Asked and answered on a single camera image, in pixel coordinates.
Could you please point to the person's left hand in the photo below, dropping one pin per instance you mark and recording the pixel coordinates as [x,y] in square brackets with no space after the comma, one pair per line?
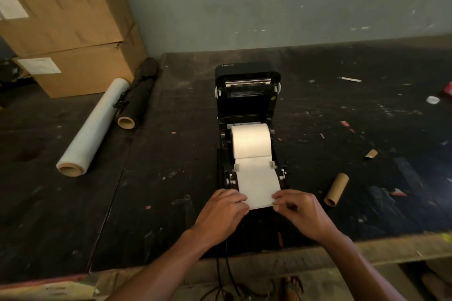
[219,213]

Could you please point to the person's right hand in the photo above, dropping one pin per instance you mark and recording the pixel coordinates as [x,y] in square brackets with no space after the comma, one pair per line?
[306,213]

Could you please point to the person's left fingers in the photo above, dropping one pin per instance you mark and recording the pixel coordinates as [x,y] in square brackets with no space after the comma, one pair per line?
[236,197]

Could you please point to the person's right thumb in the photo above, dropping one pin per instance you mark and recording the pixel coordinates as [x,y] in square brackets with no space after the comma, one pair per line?
[281,207]

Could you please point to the white label paper roll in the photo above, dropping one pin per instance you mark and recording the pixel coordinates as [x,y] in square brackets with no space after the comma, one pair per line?
[251,156]

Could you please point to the person's left forearm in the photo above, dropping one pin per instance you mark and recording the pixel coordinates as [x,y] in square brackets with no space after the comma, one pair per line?
[159,269]

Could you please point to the person's right forearm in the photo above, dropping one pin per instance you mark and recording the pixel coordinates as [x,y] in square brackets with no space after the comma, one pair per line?
[360,269]

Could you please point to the empty cardboard tube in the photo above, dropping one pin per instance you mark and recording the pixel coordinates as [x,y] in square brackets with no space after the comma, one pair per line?
[336,189]

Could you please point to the person's sandalled foot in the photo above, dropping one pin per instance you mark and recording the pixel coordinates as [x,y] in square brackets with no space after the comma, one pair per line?
[295,288]

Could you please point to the black label printer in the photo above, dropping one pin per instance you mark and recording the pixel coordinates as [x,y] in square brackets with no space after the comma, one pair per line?
[247,99]

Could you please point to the short cardboard tube piece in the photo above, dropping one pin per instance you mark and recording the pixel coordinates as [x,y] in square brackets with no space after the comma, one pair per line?
[371,154]

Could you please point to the black film roll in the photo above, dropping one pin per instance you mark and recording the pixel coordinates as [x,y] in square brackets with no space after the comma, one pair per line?
[139,92]

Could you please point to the white pen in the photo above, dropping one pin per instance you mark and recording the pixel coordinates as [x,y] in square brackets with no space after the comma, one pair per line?
[349,79]

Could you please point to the clear stretch film roll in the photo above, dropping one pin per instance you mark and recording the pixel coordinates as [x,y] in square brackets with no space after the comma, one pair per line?
[92,128]

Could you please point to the small brown cardboard box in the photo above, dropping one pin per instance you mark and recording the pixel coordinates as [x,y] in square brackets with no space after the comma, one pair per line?
[81,68]

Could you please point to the red object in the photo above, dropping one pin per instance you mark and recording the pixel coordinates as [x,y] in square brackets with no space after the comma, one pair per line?
[448,89]

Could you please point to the large brown cardboard box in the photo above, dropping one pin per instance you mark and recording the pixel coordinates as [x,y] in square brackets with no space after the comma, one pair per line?
[63,11]

